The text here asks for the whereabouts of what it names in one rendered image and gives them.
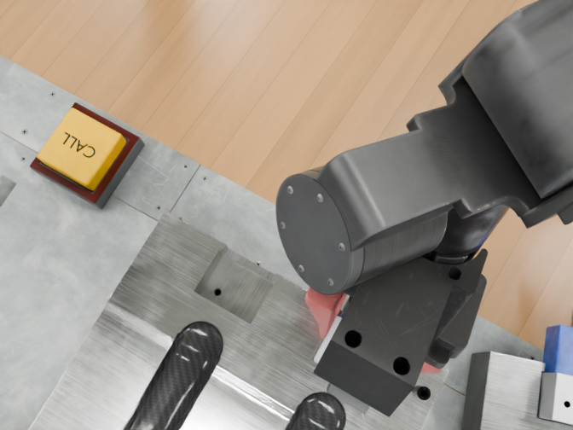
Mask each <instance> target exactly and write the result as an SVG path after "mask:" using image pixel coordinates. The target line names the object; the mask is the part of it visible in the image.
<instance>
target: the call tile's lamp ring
mask: <svg viewBox="0 0 573 430"><path fill-rule="evenodd" d="M71 108H75V109H77V110H78V111H79V112H81V113H84V114H86V115H88V116H89V117H91V118H92V119H95V120H96V121H98V122H100V123H102V124H104V125H105V126H107V127H109V128H111V129H113V130H115V131H116V132H118V133H120V134H121V135H122V136H123V137H126V138H128V139H130V140H129V142H128V143H127V145H126V146H125V147H124V149H123V151H122V152H121V154H120V155H119V157H118V158H117V159H116V161H115V162H114V164H113V166H112V167H111V169H110V170H109V172H108V173H107V175H106V176H105V177H104V178H103V180H102V181H101V183H100V185H99V186H98V188H97V189H96V191H95V193H94V194H91V193H90V192H89V191H87V190H85V189H83V188H81V187H79V186H78V185H77V184H75V183H72V182H71V181H69V180H67V179H65V178H64V177H62V176H60V175H59V174H57V173H55V172H53V171H51V170H50V169H48V168H47V167H45V166H42V165H40V164H39V163H40V162H41V160H39V159H38V158H37V156H36V158H35V159H34V161H33V162H32V163H31V164H30V167H32V168H33V169H35V170H37V171H39V172H41V173H43V174H44V175H45V176H47V177H50V178H51V179H53V180H55V181H56V182H57V183H60V184H62V185H63V186H65V187H67V188H69V189H70V190H72V191H74V192H75V193H77V194H79V195H81V196H83V197H84V198H86V199H87V200H90V201H92V202H93V203H96V202H97V201H98V199H99V198H100V196H101V194H102V193H103V191H104V190H105V188H106V187H107V186H108V184H109V183H110V181H111V180H112V178H113V176H114V175H115V174H116V172H117V171H118V169H119V168H120V167H121V165H122V164H123V162H124V160H125V159H126V157H127V156H128V154H129V153H130V151H131V150H132V149H133V147H134V146H135V144H136V142H137V141H138V139H139V138H140V137H138V136H136V135H134V134H132V133H131V132H129V131H127V130H125V129H123V128H122V127H120V126H118V125H115V124H114V123H113V122H111V121H109V120H107V119H105V118H103V117H102V116H100V115H98V114H96V113H94V112H92V111H90V110H89V109H87V108H86V107H83V106H81V105H79V104H77V103H76V102H74V104H73V105H72V107H71ZM71 108H70V109H71Z"/></svg>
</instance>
